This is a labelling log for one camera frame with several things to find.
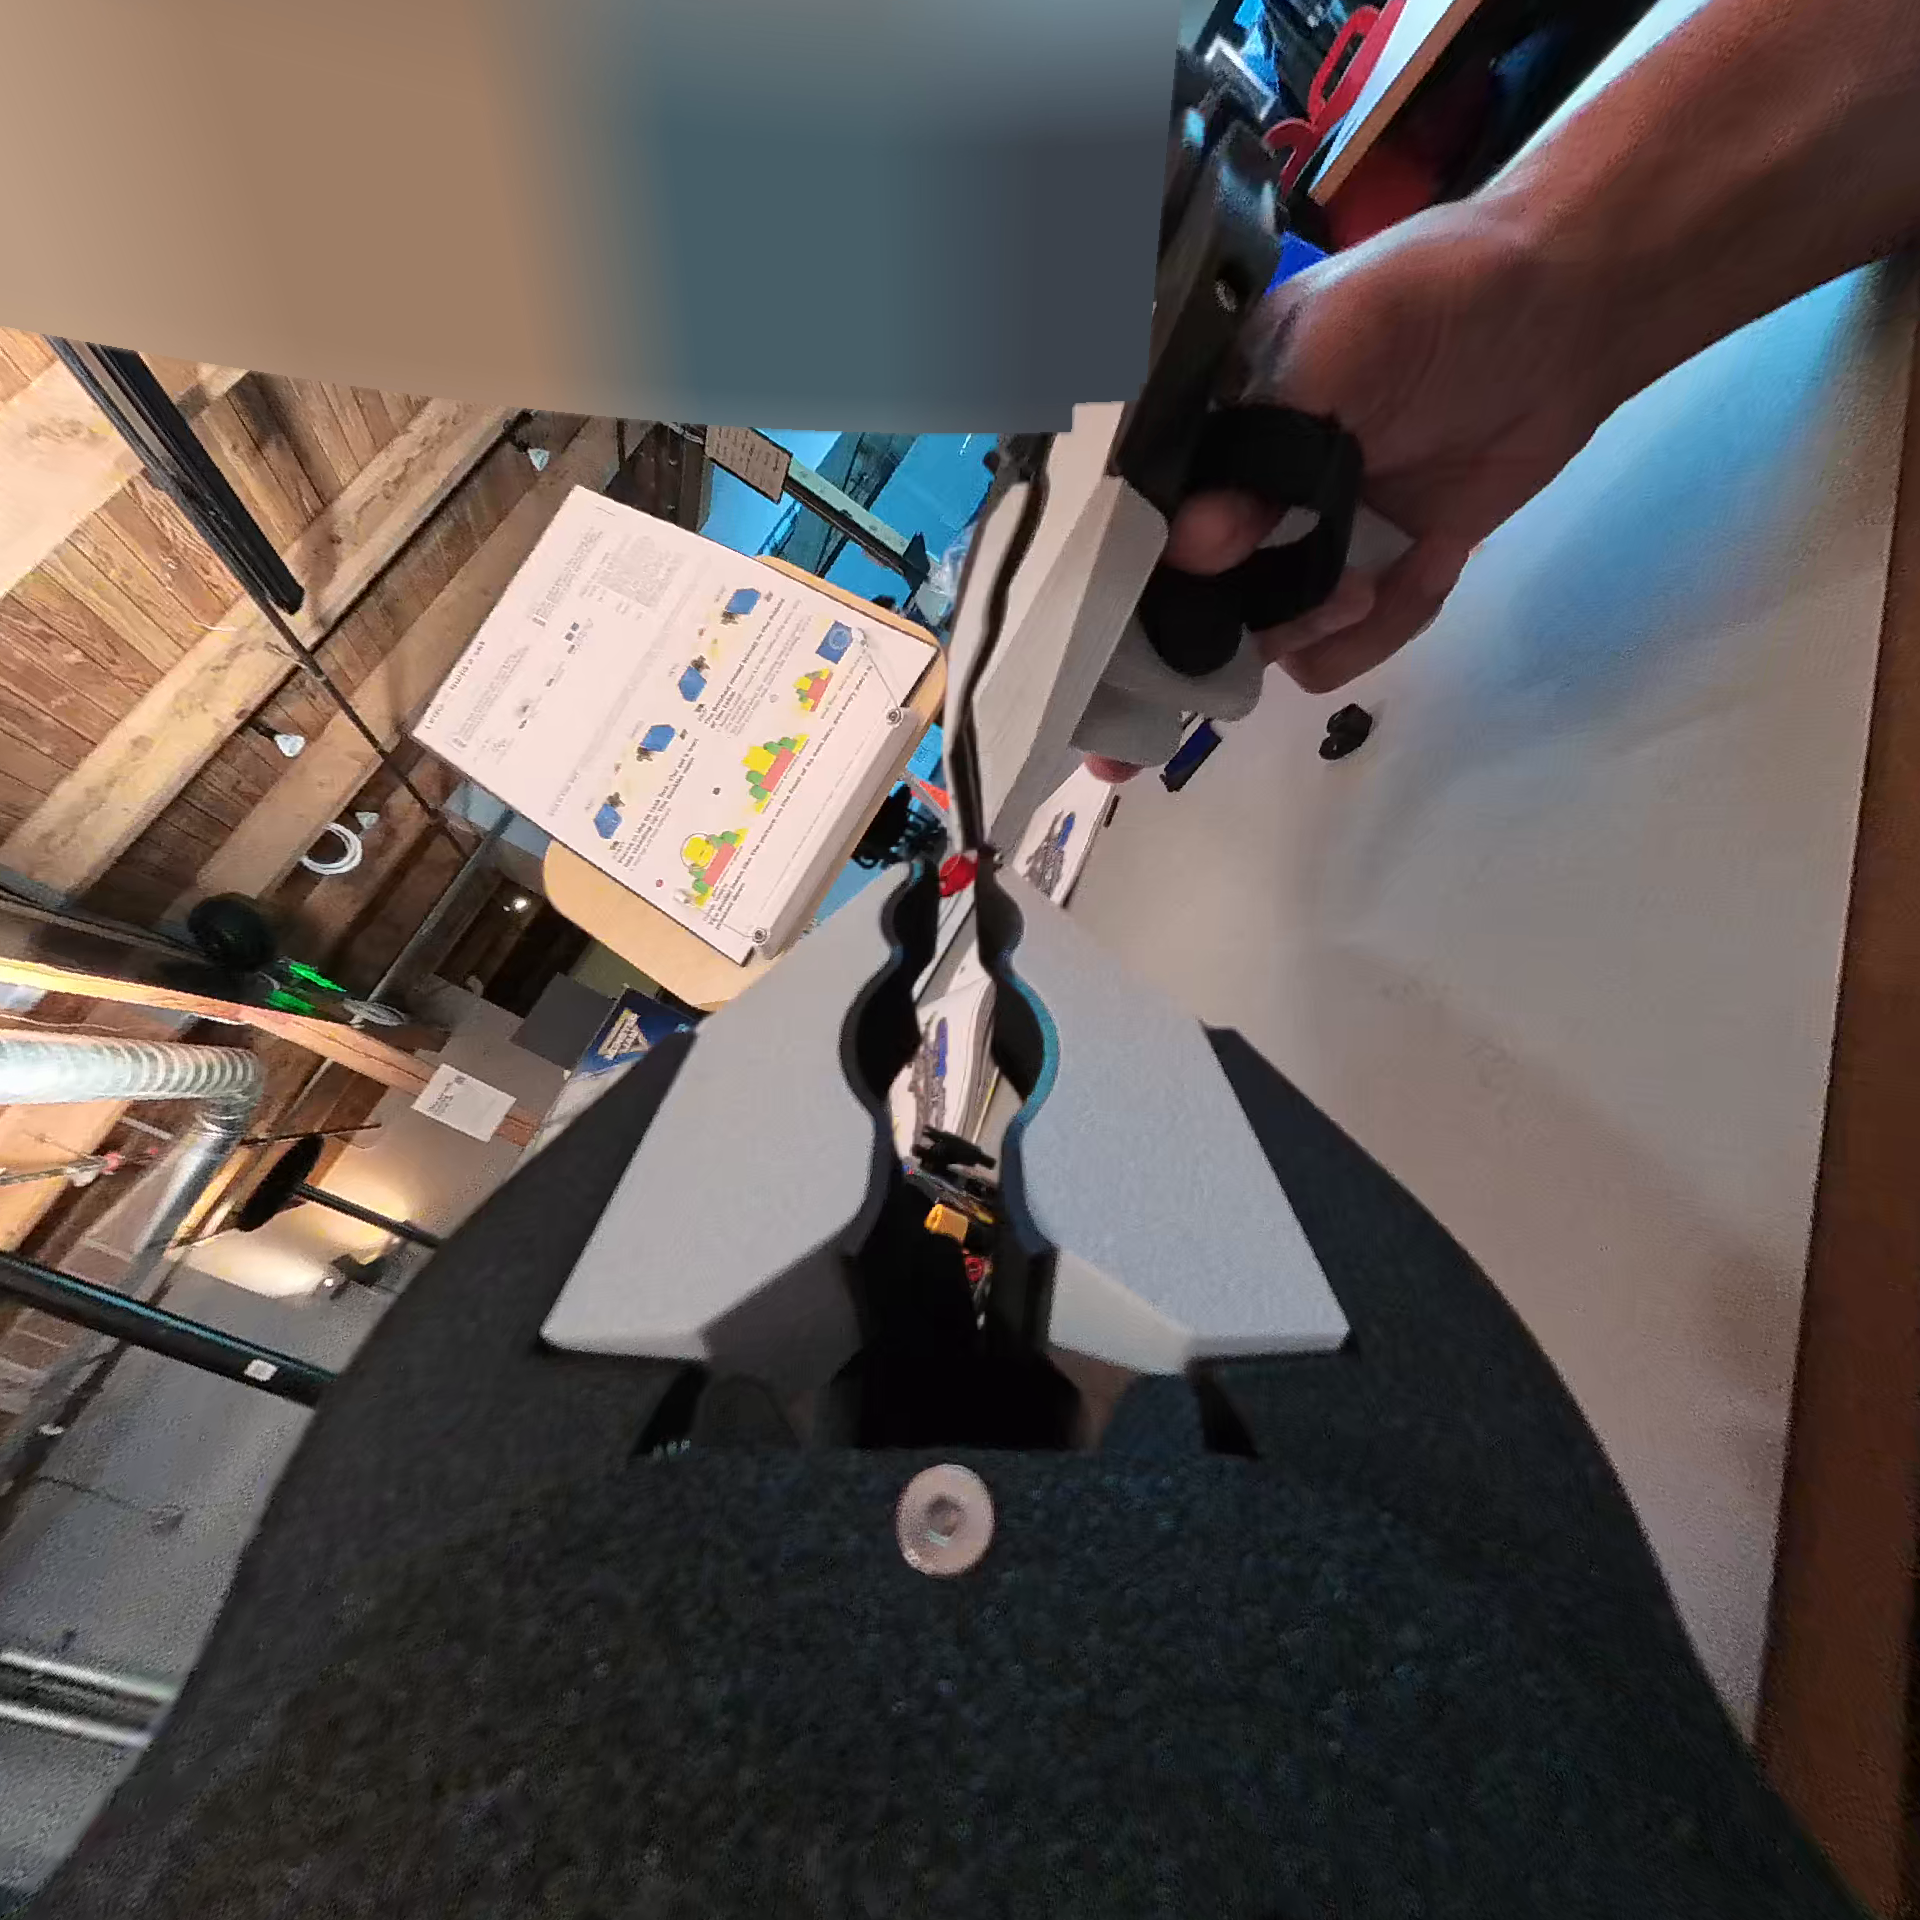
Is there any printed instruction sheet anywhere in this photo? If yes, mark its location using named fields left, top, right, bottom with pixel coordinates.
left=407, top=485, right=941, bottom=966

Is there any white paper sign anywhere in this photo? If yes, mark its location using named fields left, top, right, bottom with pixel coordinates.
left=407, top=1060, right=521, bottom=1146

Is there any person's right forearm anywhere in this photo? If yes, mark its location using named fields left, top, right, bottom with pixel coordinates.
left=1475, top=0, right=1920, bottom=311

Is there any person's right hand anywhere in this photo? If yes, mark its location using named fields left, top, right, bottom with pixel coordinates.
left=1080, top=187, right=1600, bottom=787

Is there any blue cardboard box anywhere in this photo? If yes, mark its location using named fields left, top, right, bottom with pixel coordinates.
left=573, top=987, right=701, bottom=1081

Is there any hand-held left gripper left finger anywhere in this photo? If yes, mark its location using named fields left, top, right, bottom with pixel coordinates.
left=540, top=867, right=937, bottom=1421

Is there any black metal rod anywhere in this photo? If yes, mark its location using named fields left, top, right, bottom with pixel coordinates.
left=0, top=1248, right=338, bottom=1409

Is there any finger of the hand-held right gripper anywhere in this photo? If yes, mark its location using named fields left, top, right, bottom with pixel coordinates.
left=941, top=481, right=1038, bottom=843
left=965, top=476, right=1171, bottom=891

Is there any black ceiling track rail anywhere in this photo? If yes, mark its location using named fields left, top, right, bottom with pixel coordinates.
left=48, top=337, right=310, bottom=614

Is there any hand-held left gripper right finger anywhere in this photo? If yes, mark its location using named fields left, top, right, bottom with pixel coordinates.
left=974, top=871, right=1350, bottom=1421

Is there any red plastic container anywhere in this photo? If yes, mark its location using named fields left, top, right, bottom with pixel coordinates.
left=1264, top=5, right=1411, bottom=201

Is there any silver metal duct pipe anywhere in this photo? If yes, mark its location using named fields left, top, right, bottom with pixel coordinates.
left=0, top=1039, right=268, bottom=1301

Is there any black yellow lego assembly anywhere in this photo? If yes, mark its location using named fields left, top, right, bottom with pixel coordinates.
left=914, top=1132, right=1003, bottom=1250

